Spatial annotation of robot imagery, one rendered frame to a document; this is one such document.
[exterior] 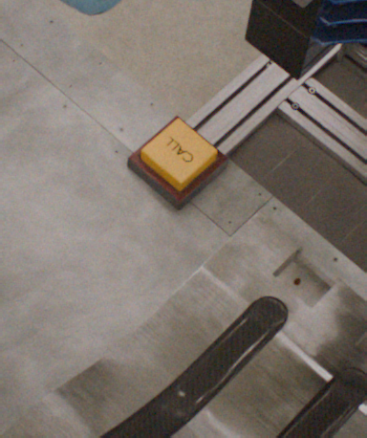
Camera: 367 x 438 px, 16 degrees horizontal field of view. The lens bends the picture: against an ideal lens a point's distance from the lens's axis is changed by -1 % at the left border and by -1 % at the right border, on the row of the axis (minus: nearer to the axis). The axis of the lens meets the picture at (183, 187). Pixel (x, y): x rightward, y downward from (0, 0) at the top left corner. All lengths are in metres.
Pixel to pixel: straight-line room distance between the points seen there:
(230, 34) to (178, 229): 1.18
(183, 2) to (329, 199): 0.63
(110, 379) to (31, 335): 0.15
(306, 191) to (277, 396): 0.92
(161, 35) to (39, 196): 1.15
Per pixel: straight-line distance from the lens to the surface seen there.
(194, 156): 1.41
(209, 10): 2.58
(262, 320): 1.28
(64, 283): 1.37
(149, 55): 2.50
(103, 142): 1.46
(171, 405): 1.24
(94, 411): 1.19
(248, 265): 1.30
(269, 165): 2.15
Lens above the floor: 2.04
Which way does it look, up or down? 60 degrees down
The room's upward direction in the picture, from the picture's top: 9 degrees clockwise
